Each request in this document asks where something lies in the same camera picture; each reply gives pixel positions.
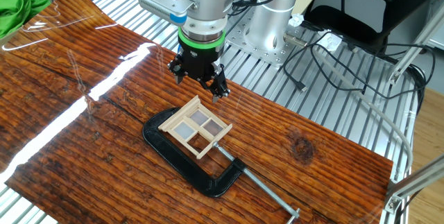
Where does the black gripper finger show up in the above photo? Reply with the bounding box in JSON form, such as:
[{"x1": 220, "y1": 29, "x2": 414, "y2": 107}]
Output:
[
  {"x1": 199, "y1": 62, "x2": 232, "y2": 105},
  {"x1": 167, "y1": 54, "x2": 190, "y2": 86}
]

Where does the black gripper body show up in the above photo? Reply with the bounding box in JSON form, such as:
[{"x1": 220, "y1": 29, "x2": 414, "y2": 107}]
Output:
[{"x1": 176, "y1": 44, "x2": 223, "y2": 82}]

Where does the miniature wooden sliding window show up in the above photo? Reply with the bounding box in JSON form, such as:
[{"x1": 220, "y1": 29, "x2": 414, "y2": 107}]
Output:
[{"x1": 157, "y1": 94, "x2": 234, "y2": 160}]

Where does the black C-clamp with steel screw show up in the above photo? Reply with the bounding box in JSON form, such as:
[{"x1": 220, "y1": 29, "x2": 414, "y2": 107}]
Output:
[{"x1": 142, "y1": 107, "x2": 301, "y2": 224}]

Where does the crumpled white paper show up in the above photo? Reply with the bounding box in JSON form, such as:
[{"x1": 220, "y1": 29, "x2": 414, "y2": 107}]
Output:
[
  {"x1": 317, "y1": 29, "x2": 343, "y2": 52},
  {"x1": 287, "y1": 12, "x2": 305, "y2": 28}
]

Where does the glossy wood grain mat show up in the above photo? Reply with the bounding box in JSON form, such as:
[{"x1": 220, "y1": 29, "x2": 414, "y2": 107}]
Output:
[{"x1": 0, "y1": 0, "x2": 395, "y2": 224}]

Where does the black office chair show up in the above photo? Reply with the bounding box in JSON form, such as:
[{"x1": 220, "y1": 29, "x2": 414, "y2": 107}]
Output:
[{"x1": 304, "y1": 0, "x2": 444, "y2": 46}]

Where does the green cloth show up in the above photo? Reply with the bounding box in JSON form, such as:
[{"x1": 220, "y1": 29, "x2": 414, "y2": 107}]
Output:
[{"x1": 0, "y1": 0, "x2": 52, "y2": 40}]

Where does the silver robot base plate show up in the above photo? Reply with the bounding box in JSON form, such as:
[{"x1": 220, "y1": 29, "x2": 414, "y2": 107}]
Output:
[{"x1": 225, "y1": 8, "x2": 313, "y2": 68}]

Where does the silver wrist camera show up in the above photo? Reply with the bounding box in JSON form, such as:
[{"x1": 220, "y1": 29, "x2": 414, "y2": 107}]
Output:
[{"x1": 130, "y1": 0, "x2": 196, "y2": 27}]

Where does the black USB cable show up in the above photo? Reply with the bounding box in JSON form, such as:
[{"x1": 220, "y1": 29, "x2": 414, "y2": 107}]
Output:
[{"x1": 282, "y1": 31, "x2": 334, "y2": 93}]

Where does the long black looped cable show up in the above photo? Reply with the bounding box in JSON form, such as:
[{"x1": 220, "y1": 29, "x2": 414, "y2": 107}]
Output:
[{"x1": 309, "y1": 42, "x2": 437, "y2": 101}]

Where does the grey flexible hose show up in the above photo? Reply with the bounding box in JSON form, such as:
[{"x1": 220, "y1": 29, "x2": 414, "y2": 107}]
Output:
[{"x1": 311, "y1": 49, "x2": 416, "y2": 176}]

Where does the aluminium frame strut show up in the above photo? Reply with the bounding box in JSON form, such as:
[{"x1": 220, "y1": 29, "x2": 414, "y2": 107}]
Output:
[
  {"x1": 383, "y1": 153, "x2": 444, "y2": 215},
  {"x1": 387, "y1": 0, "x2": 444, "y2": 86}
]

